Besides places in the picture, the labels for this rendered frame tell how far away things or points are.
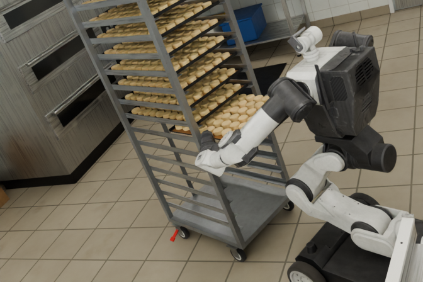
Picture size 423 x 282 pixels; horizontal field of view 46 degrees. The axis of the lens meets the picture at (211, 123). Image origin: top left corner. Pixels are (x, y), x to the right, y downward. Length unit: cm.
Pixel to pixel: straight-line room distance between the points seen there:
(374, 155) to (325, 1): 389
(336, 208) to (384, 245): 26
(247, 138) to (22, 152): 302
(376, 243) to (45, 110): 289
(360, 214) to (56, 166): 281
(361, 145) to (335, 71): 35
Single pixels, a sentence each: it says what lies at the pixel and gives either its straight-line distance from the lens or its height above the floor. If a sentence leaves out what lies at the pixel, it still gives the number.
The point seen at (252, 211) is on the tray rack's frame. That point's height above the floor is 15.
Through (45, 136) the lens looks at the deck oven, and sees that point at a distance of 427.
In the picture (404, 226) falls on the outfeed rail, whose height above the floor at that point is 90.
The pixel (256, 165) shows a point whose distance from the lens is 294.
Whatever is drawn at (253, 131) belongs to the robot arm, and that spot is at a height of 100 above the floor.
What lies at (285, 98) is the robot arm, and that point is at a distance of 178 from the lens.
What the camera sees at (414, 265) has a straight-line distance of 138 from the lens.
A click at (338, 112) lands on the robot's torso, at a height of 93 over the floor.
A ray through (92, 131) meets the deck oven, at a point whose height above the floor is 26.
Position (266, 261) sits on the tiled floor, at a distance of 277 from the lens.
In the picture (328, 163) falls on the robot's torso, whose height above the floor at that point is 68.
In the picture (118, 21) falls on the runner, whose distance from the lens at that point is 239.
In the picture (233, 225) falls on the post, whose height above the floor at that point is 29.
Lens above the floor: 182
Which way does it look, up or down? 24 degrees down
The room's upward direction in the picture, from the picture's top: 21 degrees counter-clockwise
